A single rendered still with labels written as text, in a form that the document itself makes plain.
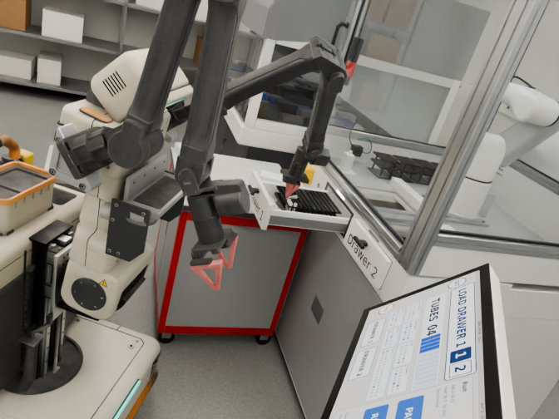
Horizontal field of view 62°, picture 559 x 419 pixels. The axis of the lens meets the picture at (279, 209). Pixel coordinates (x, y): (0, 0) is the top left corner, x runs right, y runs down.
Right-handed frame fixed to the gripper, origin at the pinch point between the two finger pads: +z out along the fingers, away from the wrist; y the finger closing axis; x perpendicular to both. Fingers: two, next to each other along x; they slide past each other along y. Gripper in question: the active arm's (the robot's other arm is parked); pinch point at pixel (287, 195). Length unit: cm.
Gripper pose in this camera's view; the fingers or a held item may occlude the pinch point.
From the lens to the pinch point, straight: 176.3
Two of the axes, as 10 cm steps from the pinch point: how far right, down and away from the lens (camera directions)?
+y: -9.3, -1.8, -3.3
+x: 1.9, 5.2, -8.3
